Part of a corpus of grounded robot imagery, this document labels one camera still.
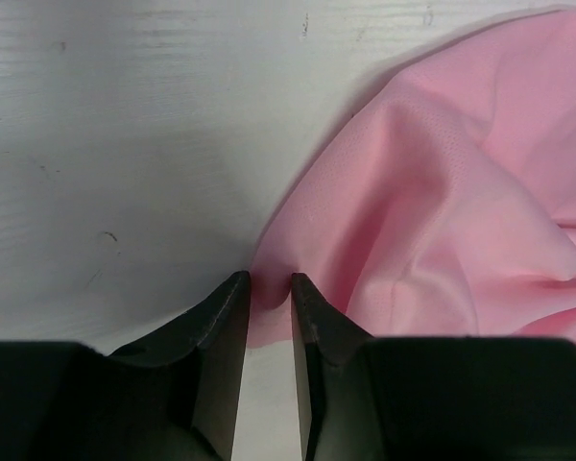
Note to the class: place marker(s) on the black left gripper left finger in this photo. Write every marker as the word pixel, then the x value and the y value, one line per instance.
pixel 172 394

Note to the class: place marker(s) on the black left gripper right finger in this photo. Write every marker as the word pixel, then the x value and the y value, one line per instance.
pixel 427 398

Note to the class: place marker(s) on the pink t shirt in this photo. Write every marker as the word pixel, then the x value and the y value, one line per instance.
pixel 447 205

